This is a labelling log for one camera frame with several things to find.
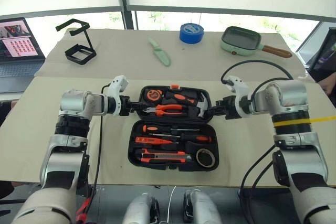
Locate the silver black rounded robot part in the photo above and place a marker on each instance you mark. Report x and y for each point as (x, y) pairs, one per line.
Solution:
(139, 208)
(202, 208)

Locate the blue tape roll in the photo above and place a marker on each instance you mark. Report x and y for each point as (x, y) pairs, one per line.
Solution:
(189, 37)

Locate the black electrical tape roll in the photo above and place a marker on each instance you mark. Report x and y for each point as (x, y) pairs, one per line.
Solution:
(198, 158)

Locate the orange black utility knife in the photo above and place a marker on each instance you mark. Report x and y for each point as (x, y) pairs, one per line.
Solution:
(162, 155)

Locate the dark window frame post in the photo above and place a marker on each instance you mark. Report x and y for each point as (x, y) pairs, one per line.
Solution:
(128, 16)

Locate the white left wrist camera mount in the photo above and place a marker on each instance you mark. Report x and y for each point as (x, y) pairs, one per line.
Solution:
(115, 87)

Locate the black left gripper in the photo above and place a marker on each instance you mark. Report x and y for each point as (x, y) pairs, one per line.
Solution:
(126, 106)

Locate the beige table cover sheet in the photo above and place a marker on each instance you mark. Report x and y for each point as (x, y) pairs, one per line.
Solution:
(26, 134)
(131, 58)

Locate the orange black tape measure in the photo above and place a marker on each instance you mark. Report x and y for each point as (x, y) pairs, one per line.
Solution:
(153, 95)

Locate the black computer with purple lights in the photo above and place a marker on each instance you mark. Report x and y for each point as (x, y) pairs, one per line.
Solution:
(325, 58)

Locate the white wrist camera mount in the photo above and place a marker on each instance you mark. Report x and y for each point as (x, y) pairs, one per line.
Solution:
(240, 87)
(115, 87)

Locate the mint green electric pan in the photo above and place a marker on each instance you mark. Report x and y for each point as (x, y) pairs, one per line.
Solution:
(236, 47)

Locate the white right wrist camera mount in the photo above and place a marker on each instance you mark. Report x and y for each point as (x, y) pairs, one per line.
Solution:
(240, 87)

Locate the mint green sheathed knife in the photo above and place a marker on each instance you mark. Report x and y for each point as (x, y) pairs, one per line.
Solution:
(163, 57)

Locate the dark clothed bystander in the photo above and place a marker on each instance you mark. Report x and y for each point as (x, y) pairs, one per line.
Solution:
(6, 113)

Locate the black screwdriver orange oval inlay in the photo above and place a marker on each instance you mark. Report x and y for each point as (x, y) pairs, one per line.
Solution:
(191, 138)

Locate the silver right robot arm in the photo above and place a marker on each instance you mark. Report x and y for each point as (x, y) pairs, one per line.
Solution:
(288, 95)

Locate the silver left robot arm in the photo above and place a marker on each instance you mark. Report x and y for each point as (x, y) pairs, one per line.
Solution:
(76, 103)

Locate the open laptop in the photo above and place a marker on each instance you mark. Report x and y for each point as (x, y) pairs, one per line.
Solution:
(15, 40)

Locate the orange capped black screwdriver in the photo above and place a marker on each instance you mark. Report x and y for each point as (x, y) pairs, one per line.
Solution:
(157, 128)

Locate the bystander person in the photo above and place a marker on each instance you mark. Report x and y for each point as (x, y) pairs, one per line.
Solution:
(329, 85)

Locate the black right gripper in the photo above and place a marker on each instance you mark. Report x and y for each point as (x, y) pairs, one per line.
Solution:
(226, 108)

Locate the black plastic tool case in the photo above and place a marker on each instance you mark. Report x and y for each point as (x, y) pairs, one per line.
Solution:
(157, 166)

